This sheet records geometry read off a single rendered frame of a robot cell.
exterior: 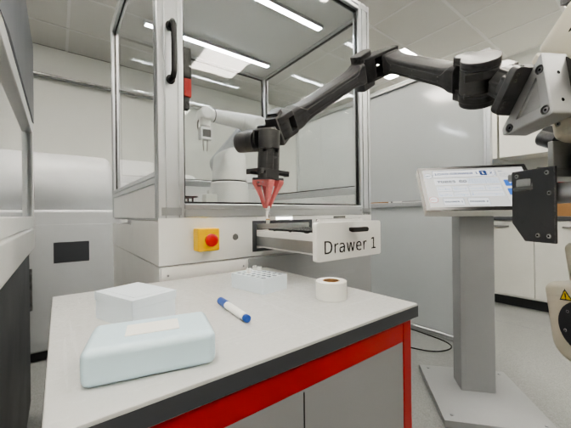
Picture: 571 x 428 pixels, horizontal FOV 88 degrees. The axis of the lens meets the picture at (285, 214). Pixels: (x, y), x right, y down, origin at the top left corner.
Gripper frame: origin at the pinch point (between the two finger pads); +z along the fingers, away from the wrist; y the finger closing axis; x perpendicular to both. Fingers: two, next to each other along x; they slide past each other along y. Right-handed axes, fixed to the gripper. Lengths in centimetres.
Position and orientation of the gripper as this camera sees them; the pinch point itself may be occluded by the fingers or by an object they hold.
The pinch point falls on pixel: (267, 205)
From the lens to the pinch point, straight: 79.2
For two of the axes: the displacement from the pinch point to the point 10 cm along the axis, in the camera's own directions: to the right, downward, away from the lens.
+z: -0.3, 10.0, 0.2
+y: -6.8, 0.0, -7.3
